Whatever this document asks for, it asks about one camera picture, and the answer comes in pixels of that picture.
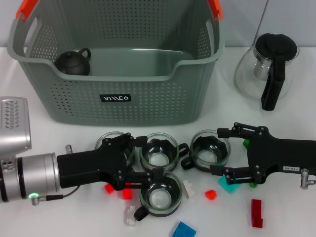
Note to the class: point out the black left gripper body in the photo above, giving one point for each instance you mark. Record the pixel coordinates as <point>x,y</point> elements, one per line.
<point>86,165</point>

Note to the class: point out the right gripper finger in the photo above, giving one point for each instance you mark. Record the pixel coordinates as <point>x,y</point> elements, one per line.
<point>224,132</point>
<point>237,172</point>

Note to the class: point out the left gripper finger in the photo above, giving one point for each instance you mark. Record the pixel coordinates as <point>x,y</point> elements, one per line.
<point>138,179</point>
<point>140,142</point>

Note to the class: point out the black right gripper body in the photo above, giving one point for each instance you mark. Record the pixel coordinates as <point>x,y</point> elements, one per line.
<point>284,155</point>

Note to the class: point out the glass teacup with black sleeve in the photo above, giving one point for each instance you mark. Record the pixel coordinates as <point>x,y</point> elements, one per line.
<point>130,158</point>
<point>207,155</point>
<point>160,158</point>
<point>160,200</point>

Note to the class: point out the teal flat toy block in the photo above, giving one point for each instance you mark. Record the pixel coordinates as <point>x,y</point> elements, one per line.
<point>232,188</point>

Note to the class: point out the tall red toy block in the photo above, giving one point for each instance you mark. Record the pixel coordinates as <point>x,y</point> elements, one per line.
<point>127,194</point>

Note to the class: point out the green toy block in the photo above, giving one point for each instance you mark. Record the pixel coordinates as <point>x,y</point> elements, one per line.
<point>252,185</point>
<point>246,144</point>

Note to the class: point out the small red toy block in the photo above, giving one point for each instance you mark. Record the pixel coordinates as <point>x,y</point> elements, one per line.
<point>109,188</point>

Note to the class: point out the small orange toy block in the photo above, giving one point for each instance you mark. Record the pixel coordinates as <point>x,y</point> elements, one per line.
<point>210,195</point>

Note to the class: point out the grey perforated storage basket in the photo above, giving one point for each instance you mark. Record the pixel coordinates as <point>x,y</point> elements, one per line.
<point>123,111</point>

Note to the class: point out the clear white toy block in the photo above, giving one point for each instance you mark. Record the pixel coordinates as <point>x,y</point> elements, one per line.
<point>129,216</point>

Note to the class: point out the dark red long block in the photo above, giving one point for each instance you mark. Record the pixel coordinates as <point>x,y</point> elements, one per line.
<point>256,213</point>

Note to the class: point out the white stepped toy block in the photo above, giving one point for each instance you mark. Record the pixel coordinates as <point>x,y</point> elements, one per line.
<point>188,188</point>

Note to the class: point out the blue flat toy block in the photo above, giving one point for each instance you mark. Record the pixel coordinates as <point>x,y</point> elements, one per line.
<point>184,230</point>

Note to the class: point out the black clay teapot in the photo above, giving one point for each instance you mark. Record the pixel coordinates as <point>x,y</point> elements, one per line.
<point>72,64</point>

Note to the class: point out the left wrist camera housing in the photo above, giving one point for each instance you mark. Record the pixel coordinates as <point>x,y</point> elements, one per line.
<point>14,123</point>

